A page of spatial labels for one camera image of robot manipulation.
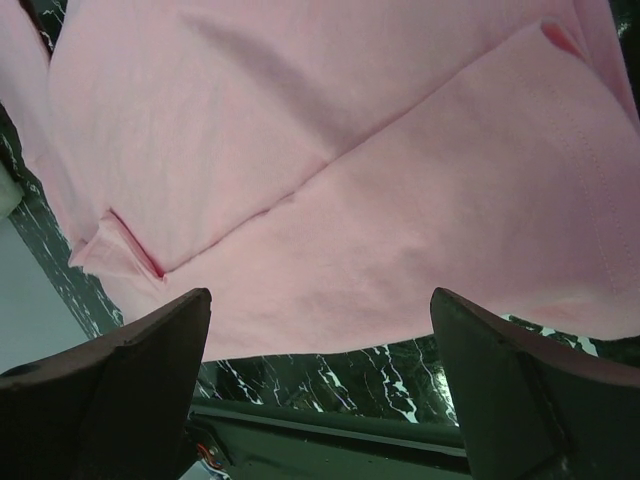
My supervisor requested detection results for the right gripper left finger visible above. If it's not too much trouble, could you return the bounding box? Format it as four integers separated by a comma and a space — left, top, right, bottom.
1, 288, 211, 479

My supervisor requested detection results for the pink t shirt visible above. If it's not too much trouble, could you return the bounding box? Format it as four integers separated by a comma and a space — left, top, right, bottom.
0, 0, 640, 361

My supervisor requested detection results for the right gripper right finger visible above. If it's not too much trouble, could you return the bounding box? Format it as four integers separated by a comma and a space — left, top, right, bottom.
430, 288, 639, 479

